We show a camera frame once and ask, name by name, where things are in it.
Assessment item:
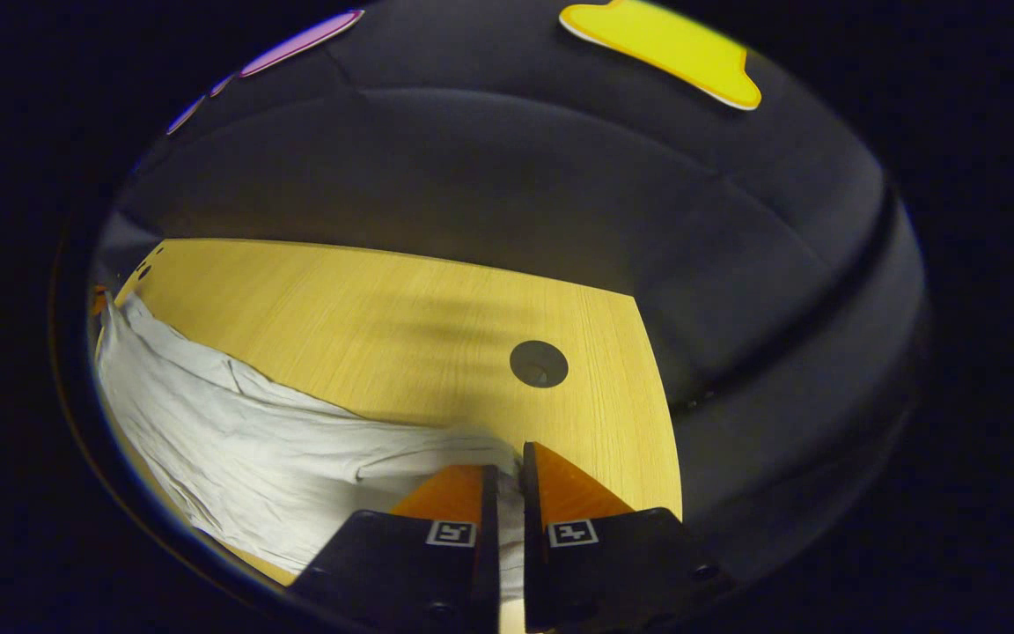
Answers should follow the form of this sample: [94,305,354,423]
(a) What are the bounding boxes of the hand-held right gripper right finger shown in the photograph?
[520,441,735,633]

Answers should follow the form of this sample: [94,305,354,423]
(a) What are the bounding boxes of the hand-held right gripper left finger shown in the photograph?
[287,464,502,633]

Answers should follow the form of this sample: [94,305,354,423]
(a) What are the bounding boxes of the white jeans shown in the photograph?
[96,293,527,604]

